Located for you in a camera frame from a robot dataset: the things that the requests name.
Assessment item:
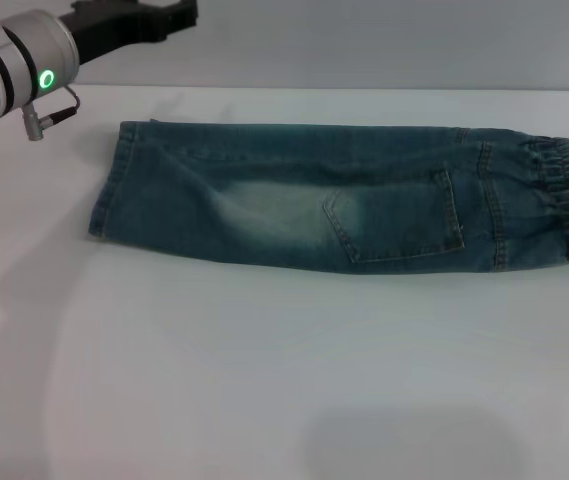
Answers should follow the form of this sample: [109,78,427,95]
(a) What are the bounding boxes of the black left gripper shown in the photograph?
[57,0,200,67]

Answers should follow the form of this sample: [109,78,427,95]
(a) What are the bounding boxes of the blue denim shorts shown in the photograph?
[87,118,569,276]

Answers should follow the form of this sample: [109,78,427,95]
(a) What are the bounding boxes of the grey left arm cable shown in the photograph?
[20,84,83,142]

